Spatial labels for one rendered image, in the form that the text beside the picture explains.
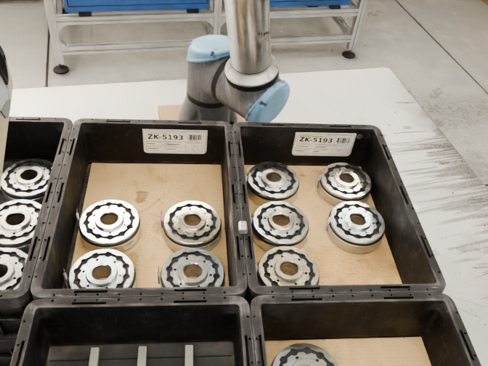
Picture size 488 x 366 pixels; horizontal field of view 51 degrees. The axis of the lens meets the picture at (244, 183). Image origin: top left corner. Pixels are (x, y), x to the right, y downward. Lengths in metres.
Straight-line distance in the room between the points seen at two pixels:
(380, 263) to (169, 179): 0.43
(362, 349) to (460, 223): 0.53
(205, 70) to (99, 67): 1.80
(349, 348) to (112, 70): 2.33
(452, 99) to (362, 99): 1.58
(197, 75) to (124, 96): 0.34
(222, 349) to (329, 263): 0.25
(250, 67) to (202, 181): 0.25
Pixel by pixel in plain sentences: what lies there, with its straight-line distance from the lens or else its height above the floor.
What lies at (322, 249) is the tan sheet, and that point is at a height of 0.83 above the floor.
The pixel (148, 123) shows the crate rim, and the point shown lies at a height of 0.93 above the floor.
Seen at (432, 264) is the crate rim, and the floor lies 0.93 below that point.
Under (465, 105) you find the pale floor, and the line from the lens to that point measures 3.10.
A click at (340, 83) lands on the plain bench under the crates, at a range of 1.63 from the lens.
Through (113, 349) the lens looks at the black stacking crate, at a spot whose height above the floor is 0.83.
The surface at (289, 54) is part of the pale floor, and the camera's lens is 3.17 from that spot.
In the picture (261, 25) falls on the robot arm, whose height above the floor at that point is 1.09.
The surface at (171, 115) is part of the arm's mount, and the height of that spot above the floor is 0.73.
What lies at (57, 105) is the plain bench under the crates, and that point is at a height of 0.70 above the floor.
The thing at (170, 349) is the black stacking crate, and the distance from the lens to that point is 0.81.
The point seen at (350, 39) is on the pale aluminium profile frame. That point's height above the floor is 0.12.
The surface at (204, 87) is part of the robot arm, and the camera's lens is 1.20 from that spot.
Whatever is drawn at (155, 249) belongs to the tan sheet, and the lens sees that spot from 0.91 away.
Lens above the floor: 1.54
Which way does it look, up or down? 44 degrees down
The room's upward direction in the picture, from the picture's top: 7 degrees clockwise
